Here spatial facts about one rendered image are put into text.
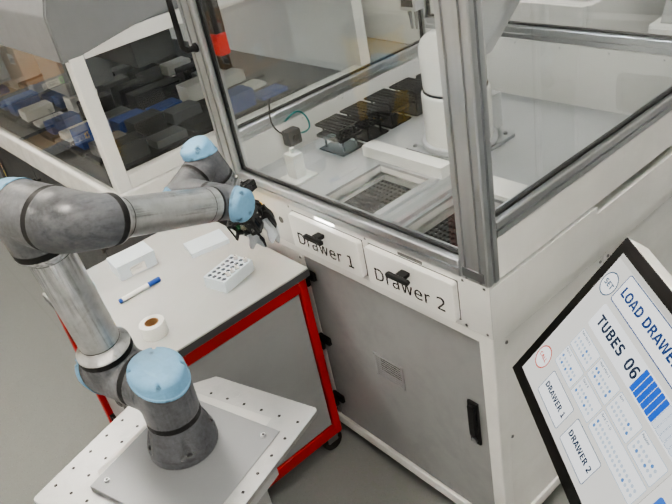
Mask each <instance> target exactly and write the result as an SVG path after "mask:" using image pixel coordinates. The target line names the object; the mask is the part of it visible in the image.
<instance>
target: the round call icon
mask: <svg viewBox="0 0 672 504"><path fill-rule="evenodd" d="M554 358H555V354H554V352H553V350H552V348H551V346H550V344H549V342H548V340H547V341H546V342H545V343H544V344H543V345H542V346H541V347H540V348H539V350H538V351H537V352H536V353H535V354H534V355H533V356H532V359H533V361H534V363H535V365H536V367H537V370H538V372H539V374H540V373H541V372H542V371H543V370H544V369H545V367H546V366H547V365H548V364H549V363H550V362H551V361H552V360H553V359H554Z"/></svg>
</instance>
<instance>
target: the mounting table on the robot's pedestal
mask: <svg viewBox="0 0 672 504"><path fill-rule="evenodd" d="M193 385H194V388H195V391H196V393H199V394H202V395H205V396H208V397H211V398H213V399H216V400H219V401H222V402H225V403H228V404H231V405H234V406H237V407H240V408H243V409H246V410H249V411H252V412H255V413H258V414H261V415H264V416H267V417H270V418H272V419H271V420H270V421H269V422H268V424H267V425H266V426H268V427H270V428H273V429H275V430H278V431H280V432H279V433H278V435H277V436H276V437H275V438H274V440H273V441H272V442H271V444H270V445H269V446H268V447H267V449H266V450H265V451H264V452H263V454H262V455H261V456H260V457H259V459H258V460H257V461H256V463H255V464H254V465H253V466H252V468H251V469H250V470H249V471H248V473H247V474H246V475H245V477H244V478H243V479H242V480H241V482H240V483H239V484H238V485H237V487H236V488H235V489H234V491H233V492H232V493H231V494H230V496H229V497H228V498H227V499H226V501H225V502H224V503H223V504H257V503H258V502H259V500H260V499H261V498H262V496H263V495H264V494H265V492H266V491H267V490H268V488H269V487H270V486H271V484H272V483H273V482H274V480H275V479H276V478H277V476H278V475H279V473H278V470H277V467H278V466H279V465H280V463H281V462H282V461H283V459H284V458H285V457H286V456H287V454H288V453H289V452H290V450H291V449H292V448H293V446H294V445H295V444H296V442H297V441H298V440H299V438H300V437H301V436H302V434H303V433H304V432H305V430H306V429H307V428H308V426H309V425H310V424H311V422H312V421H313V420H314V419H315V417H316V416H317V410H316V408H315V407H312V406H309V405H306V404H302V403H299V402H296V401H293V400H290V399H287V398H283V397H280V396H277V395H274V394H271V393H267V392H264V391H261V390H258V389H255V388H252V387H248V386H245V385H242V384H239V383H236V382H233V381H229V380H226V379H223V378H220V377H217V376H216V377H213V378H210V379H206V380H203V381H200V382H196V383H193ZM145 423H146V422H145V420H144V417H143V415H142V413H141V412H140V411H139V410H137V409H135V408H132V407H130V406H128V407H127V408H126V409H125V410H124V411H123V412H122V413H120V414H119V415H118V416H117V417H116V418H115V419H114V420H113V421H112V422H111V423H110V424H109V425H108V426H107V427H106V428H105V429H104V430H103V431H102V432H101V433H100V434H99V435H98V436H97V437H96V438H95V439H94V440H93V441H92V442H91V443H90V444H89V445H88V446H86V447H85V448H84V449H83V450H82V451H81V452H80V453H79V454H78V455H77V456H76V457H75V458H74V459H73V460H72V461H71V462H70V463H69V464H68V465H67V466H66V467H65V468H64V469H63V470H62V471H61V472H60V473H59V474H58V475H57V476H56V477H55V478H54V479H53V480H51V481H50V482H49V483H48V484H47V485H46V486H45V487H44V488H43V489H42V490H41V491H40V492H39V493H38V494H37V495H36V496H35V498H34V502H35V503H36V504H119V503H117V502H115V501H113V500H111V499H108V498H106V497H104V496H102V495H100V494H98V493H96V492H94V491H92V489H91V488H90V486H91V485H92V484H93V482H94V481H95V480H96V479H97V478H98V477H99V476H100V474H98V473H97V472H98V471H99V470H100V469H101V468H102V467H103V466H104V465H105V464H106V463H107V462H108V461H109V460H110V459H111V458H112V457H113V456H114V455H115V454H116V453H117V452H118V451H119V450H120V448H121V447H122V446H123V445H124V444H125V443H126V442H127V441H128V440H129V439H130V438H131V437H132V436H133V435H134V434H135V433H136V432H137V431H138V430H139V429H140V428H141V427H142V426H143V425H144V424H145Z"/></svg>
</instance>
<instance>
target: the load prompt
mask: <svg viewBox="0 0 672 504"><path fill-rule="evenodd" d="M610 300H611V301H612V303H613V304H614V305H615V307H616V308H617V310H618V311H619V313H620V314H621V316H622V317H623V319H624V320H625V322H626V323H627V325H628V326H629V328H630V329H631V330H632V332H633V333H634V335H635V336H636V338H637V339H638V341H639V342H640V344H641V345H642V347H643V348H644V350H645V351H646V353H647V354H648V355H649V357H650V358H651V360H652V361H653V363H654V364H655V366H656V367H657V369H658V370H659V372H660V373H661V375H662V376H663V378H664V379H665V380H666V382H667V383H668V385H669V386H670V388H671V389H672V326H671V325H670V324H669V322H668V321H667V320H666V318H665V317H664V316H663V314H662V313H661V312H660V311H659V309H658V308H657V307H656V305H655V304H654V303H653V301H652V300H651V299H650V297H649V296H648V295H647V293H646V292H645V291H644V290H643V288H642V287H641V286H640V284H639V283H638V282H637V280H636V279H635V278H634V276H633V275H632V274H631V275H630V276H629V277H628V279H627V280H626V281H625V282H624V283H623V284H622V285H621V286H620V287H619V288H618V290H617V291H616V292H615V293H614V294H613V295H612V296H611V297H610Z"/></svg>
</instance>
